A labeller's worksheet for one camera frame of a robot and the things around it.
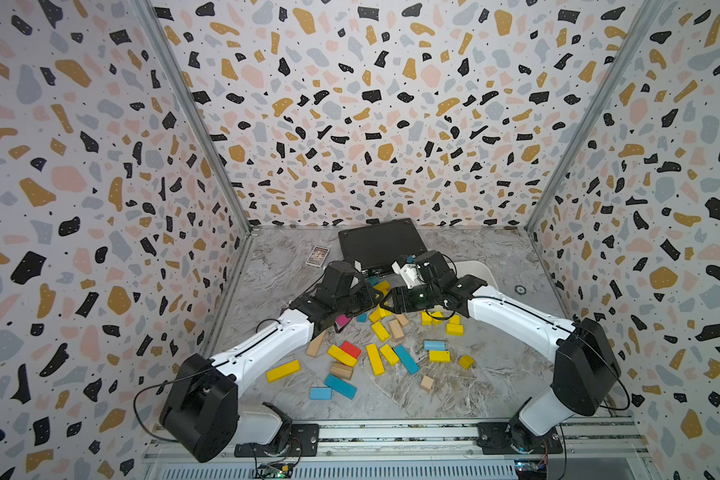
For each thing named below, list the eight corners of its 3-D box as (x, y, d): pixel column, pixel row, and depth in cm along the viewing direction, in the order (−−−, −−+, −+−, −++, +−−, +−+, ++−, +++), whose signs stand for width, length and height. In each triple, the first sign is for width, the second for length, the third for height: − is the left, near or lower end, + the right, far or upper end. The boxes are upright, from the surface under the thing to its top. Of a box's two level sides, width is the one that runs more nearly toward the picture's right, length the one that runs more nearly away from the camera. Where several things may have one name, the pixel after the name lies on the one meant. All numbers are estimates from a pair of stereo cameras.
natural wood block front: (329, 372, 87) (328, 370, 85) (334, 362, 89) (333, 359, 87) (349, 381, 85) (349, 378, 84) (354, 370, 87) (353, 367, 86)
